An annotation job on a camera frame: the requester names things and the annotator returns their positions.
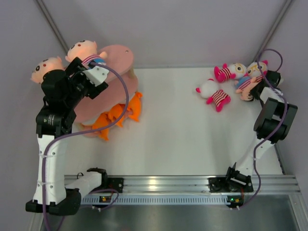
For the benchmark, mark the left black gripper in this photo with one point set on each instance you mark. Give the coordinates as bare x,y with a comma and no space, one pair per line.
74,70

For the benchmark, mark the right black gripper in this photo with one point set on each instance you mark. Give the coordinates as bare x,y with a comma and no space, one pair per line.
253,91

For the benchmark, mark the boy plush red dot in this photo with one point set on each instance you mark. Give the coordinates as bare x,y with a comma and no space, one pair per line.
243,87

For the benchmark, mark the boy plush black hair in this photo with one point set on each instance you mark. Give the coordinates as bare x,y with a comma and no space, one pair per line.
49,64

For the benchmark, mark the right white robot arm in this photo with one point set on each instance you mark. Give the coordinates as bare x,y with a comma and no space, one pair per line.
284,113

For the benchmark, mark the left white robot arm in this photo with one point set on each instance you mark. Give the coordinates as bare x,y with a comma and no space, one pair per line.
63,90

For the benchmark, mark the pink two-tier wooden shelf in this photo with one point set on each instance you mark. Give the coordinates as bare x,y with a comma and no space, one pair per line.
121,59

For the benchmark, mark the white pink plush yellow glasses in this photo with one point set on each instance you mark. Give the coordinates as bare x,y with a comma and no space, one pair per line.
257,69

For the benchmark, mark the white pink plush back left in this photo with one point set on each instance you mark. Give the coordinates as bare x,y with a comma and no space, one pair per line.
233,71

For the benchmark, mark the white pink plush face down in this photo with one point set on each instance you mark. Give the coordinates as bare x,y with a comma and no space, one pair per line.
212,93

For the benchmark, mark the orange plush toy middle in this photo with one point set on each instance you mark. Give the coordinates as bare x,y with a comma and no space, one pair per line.
115,113

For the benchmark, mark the orange plush toy right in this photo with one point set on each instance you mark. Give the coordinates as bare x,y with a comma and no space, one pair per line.
134,106

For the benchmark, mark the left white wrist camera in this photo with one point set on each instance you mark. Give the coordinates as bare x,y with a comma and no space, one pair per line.
97,74

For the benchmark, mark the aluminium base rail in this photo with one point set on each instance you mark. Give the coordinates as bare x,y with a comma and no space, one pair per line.
269,184

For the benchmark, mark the white slotted cable duct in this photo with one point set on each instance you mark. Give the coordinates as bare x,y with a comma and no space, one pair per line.
160,200

